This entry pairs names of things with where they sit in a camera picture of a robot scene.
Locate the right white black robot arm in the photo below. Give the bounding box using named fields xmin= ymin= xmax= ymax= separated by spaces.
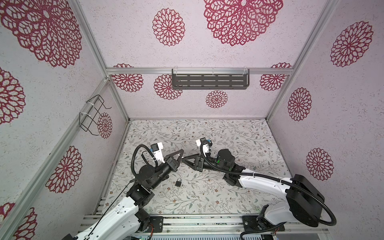
xmin=182 ymin=149 xmax=323 ymax=230

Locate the black wire wall rack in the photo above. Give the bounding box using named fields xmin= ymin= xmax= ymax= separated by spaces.
xmin=78 ymin=95 xmax=112 ymax=136

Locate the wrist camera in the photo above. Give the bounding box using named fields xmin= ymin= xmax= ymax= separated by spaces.
xmin=196 ymin=138 xmax=213 ymax=152
xmin=151 ymin=142 xmax=165 ymax=164

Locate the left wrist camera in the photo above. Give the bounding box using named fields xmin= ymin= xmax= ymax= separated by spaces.
xmin=151 ymin=142 xmax=165 ymax=164

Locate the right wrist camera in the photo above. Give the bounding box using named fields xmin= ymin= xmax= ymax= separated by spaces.
xmin=196 ymin=138 xmax=213 ymax=152

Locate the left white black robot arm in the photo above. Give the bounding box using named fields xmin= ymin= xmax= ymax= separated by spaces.
xmin=63 ymin=150 xmax=184 ymax=240

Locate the left thin black cable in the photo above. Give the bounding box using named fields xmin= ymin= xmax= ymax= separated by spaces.
xmin=86 ymin=144 xmax=158 ymax=238

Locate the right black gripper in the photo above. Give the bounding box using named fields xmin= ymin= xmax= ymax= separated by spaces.
xmin=183 ymin=153 xmax=229 ymax=175

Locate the right black corrugated cable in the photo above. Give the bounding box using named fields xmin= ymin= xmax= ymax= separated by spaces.
xmin=200 ymin=140 xmax=337 ymax=227

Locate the dark metal wall shelf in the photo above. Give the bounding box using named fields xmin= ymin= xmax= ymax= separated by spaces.
xmin=171 ymin=69 xmax=250 ymax=90

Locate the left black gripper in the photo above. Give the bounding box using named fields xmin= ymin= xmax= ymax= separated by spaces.
xmin=150 ymin=149 xmax=183 ymax=190

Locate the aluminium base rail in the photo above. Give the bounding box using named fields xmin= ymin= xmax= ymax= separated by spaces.
xmin=77 ymin=213 xmax=329 ymax=240

